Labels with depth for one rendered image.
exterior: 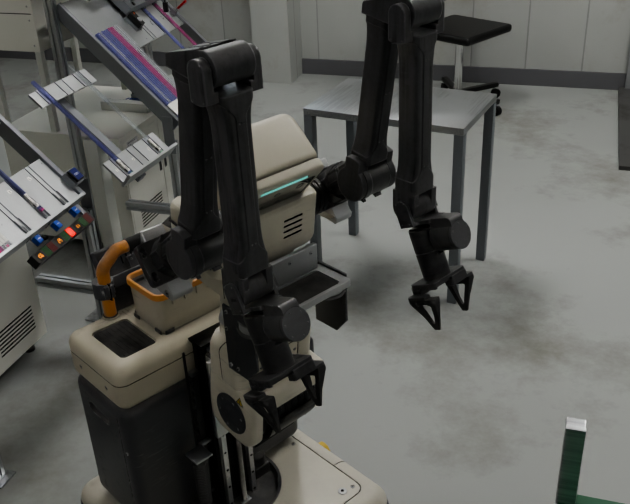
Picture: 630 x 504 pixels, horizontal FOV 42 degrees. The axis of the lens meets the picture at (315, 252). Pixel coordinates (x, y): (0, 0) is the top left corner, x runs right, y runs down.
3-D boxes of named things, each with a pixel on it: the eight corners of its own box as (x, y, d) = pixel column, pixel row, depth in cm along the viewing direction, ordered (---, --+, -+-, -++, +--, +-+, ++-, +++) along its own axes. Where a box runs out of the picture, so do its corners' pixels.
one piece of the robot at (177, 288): (143, 278, 163) (139, 231, 157) (164, 269, 166) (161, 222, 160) (172, 302, 157) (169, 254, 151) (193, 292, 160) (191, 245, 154)
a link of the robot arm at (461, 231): (420, 189, 169) (392, 202, 164) (462, 181, 160) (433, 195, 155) (438, 243, 171) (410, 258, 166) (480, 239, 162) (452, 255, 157)
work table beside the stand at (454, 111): (455, 304, 355) (463, 128, 316) (311, 272, 384) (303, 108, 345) (486, 257, 389) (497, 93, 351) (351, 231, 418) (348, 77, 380)
